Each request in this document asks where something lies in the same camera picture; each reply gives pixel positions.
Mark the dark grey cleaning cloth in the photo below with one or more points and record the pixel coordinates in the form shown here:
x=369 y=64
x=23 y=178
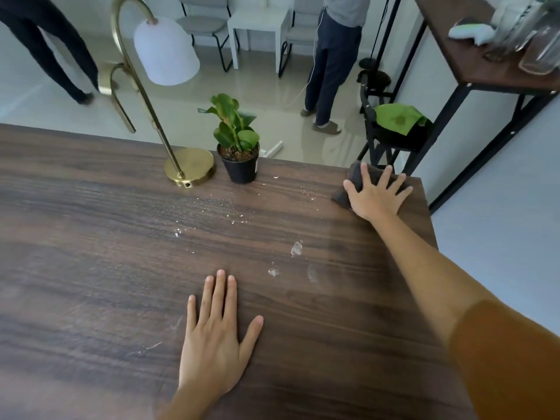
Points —
x=354 y=174

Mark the person's left hand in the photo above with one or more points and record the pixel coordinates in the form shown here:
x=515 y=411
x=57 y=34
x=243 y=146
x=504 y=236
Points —
x=214 y=345

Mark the white side table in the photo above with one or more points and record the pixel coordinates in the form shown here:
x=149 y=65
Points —
x=258 y=19

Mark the white handheld controller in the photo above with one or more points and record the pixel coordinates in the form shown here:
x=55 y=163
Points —
x=472 y=32

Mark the grey chair black frame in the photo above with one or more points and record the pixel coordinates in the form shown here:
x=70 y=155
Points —
x=302 y=34
x=203 y=23

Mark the small plant black pot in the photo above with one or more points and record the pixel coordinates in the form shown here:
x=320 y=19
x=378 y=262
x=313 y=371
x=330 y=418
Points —
x=239 y=170

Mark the white vacuum nozzle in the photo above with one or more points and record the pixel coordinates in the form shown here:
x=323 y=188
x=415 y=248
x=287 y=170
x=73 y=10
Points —
x=273 y=149

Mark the gold lamp white shade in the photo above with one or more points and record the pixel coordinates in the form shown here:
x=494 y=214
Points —
x=190 y=168

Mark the clear glass pitcher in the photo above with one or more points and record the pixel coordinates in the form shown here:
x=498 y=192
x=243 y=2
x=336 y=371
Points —
x=542 y=48

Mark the person's right hand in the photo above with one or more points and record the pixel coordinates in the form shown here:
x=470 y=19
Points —
x=378 y=201

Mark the black stool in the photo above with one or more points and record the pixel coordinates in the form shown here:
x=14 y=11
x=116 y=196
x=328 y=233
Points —
x=372 y=126

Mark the person's left forearm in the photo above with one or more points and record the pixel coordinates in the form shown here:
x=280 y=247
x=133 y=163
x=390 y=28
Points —
x=192 y=406

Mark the person's right forearm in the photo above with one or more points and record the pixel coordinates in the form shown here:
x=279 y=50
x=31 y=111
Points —
x=428 y=271

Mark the green cloth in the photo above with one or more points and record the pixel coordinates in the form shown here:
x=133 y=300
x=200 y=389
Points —
x=398 y=118

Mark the wooden console table black legs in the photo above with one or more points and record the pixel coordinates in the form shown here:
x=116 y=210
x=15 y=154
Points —
x=463 y=61

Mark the person's orange sleeve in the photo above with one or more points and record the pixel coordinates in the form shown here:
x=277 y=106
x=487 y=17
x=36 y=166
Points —
x=512 y=367

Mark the clear drinking glass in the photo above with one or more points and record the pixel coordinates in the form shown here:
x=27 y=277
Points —
x=503 y=39

